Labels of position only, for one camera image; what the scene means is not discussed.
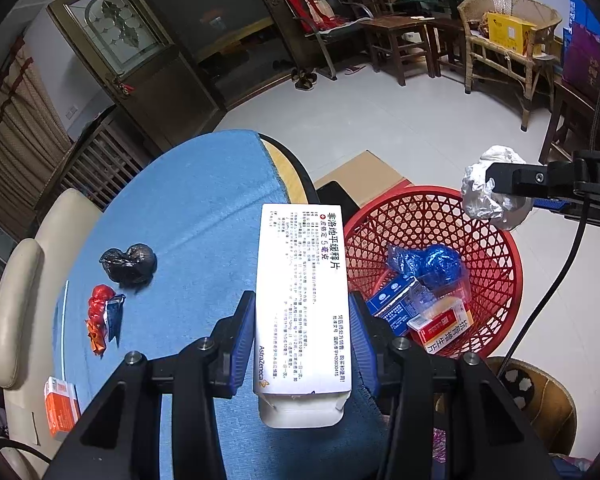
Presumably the red yellow medicine box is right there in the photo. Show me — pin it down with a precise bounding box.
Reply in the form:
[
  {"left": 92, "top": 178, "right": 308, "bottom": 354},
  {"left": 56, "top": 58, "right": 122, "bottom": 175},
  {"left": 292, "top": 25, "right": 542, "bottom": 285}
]
[{"left": 407, "top": 296, "right": 474, "bottom": 354}]

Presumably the blue white medicine box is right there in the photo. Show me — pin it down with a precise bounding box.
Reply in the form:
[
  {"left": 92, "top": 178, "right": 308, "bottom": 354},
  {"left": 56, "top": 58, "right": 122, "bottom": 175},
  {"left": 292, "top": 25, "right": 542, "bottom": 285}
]
[{"left": 366, "top": 275, "right": 437, "bottom": 336}]

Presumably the white long medicine box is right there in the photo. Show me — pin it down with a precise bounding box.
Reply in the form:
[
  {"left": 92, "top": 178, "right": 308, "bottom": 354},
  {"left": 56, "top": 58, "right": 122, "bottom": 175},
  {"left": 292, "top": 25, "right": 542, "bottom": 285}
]
[{"left": 253, "top": 204, "right": 352, "bottom": 429}]

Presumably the white plastic bag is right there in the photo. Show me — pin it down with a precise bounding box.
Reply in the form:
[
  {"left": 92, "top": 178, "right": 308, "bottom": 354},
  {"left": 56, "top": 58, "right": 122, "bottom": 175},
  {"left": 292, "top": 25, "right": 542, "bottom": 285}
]
[{"left": 460, "top": 145, "right": 532, "bottom": 231}]

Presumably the blue plastic bag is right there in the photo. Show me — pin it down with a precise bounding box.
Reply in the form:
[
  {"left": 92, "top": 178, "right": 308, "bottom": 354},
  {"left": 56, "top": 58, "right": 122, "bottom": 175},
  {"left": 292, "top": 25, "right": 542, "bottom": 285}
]
[{"left": 387, "top": 244, "right": 465, "bottom": 289}]

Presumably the blue foil snack wrapper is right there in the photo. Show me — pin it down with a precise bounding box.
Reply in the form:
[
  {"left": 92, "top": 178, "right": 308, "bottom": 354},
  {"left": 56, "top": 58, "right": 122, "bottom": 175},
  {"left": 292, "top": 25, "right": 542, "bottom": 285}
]
[{"left": 104, "top": 294, "right": 125, "bottom": 346}]

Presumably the orange wrapper bundle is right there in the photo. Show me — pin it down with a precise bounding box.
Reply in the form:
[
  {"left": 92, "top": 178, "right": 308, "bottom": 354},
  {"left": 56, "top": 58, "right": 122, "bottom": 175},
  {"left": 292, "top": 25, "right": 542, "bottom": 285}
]
[{"left": 85, "top": 320, "right": 107, "bottom": 356}]

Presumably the black plastic bag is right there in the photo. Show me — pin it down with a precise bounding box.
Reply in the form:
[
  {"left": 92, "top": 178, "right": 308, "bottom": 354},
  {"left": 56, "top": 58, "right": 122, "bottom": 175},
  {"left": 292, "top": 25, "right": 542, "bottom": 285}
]
[{"left": 99, "top": 243, "right": 158, "bottom": 288}]

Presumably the red plastic bag ball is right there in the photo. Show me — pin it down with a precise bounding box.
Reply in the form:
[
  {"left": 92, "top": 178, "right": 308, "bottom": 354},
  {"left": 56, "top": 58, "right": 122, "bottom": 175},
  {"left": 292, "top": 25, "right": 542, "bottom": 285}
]
[{"left": 87, "top": 285, "right": 116, "bottom": 330}]

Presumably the blue tablecloth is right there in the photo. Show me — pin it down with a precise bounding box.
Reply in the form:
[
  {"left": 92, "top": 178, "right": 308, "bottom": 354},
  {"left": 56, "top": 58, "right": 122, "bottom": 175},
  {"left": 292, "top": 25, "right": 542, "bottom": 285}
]
[{"left": 53, "top": 130, "right": 387, "bottom": 479}]

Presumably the white thin stick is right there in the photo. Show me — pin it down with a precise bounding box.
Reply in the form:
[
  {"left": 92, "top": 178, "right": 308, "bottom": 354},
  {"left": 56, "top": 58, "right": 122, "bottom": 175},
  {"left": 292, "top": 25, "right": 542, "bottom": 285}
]
[{"left": 60, "top": 280, "right": 69, "bottom": 382}]

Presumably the orange white carton box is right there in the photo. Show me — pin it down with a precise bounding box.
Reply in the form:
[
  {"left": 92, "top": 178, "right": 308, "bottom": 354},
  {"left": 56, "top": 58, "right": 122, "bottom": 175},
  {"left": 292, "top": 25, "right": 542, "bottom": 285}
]
[{"left": 43, "top": 376, "right": 81, "bottom": 441}]

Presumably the red plastic waste basket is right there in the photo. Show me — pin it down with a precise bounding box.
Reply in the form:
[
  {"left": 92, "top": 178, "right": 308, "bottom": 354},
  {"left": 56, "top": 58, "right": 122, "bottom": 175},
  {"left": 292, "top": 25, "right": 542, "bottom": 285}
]
[{"left": 344, "top": 185, "right": 524, "bottom": 358}]

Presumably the wicker armchair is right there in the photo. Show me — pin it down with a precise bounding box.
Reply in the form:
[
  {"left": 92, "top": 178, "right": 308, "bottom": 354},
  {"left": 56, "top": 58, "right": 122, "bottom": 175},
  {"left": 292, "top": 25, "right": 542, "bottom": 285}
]
[{"left": 457, "top": 0, "right": 562, "bottom": 130}]

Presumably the yellow cardboard box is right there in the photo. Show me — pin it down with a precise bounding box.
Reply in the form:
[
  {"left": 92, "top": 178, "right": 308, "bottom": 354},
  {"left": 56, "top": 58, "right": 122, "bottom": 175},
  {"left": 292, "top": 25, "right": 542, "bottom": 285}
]
[{"left": 486, "top": 12, "right": 534, "bottom": 55}]

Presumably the flat cardboard sheet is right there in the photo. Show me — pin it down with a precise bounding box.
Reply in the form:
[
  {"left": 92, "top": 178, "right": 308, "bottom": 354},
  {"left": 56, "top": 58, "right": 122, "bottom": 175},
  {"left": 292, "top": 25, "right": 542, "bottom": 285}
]
[{"left": 314, "top": 150, "right": 412, "bottom": 207}]

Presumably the cream leather sofa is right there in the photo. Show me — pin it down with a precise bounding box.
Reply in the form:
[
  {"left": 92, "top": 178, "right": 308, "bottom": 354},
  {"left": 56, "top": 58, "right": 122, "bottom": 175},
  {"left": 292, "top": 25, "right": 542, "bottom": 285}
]
[{"left": 0, "top": 188, "right": 102, "bottom": 458}]

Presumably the wooden crib railing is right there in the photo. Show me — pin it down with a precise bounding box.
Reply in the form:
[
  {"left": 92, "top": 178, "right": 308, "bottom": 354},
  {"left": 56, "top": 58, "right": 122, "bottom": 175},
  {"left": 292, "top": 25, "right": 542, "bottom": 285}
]
[{"left": 34, "top": 105, "right": 156, "bottom": 221}]

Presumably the dark wooden stool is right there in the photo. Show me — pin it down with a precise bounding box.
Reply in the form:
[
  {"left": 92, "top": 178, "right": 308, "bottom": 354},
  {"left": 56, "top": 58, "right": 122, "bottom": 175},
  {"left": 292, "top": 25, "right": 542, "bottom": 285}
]
[{"left": 362, "top": 14, "right": 437, "bottom": 87}]

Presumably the beige striped curtain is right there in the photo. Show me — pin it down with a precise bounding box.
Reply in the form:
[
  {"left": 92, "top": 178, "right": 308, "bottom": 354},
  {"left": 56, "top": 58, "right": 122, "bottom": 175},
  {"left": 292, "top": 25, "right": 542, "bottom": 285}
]
[{"left": 0, "top": 37, "right": 72, "bottom": 240}]

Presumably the pair of slippers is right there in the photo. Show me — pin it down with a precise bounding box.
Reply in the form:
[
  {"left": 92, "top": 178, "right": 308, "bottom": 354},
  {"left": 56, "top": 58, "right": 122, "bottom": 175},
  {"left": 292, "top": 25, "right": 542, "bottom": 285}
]
[{"left": 290, "top": 68, "right": 317, "bottom": 91}]

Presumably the chair with red clothes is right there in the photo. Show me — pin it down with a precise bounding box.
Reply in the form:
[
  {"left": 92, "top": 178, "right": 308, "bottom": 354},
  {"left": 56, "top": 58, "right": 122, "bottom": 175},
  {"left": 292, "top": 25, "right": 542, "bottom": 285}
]
[{"left": 284, "top": 0, "right": 374, "bottom": 80}]

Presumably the open glass panel door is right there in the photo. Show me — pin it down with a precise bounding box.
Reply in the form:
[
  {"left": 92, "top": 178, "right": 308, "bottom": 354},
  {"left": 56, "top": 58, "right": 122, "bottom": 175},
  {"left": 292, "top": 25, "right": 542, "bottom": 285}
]
[{"left": 47, "top": 0, "right": 225, "bottom": 152}]

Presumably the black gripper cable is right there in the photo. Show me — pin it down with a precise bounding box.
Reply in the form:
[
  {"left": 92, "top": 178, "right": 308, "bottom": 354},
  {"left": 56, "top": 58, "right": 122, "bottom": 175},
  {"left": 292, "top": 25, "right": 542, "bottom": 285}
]
[{"left": 494, "top": 199, "right": 592, "bottom": 380}]

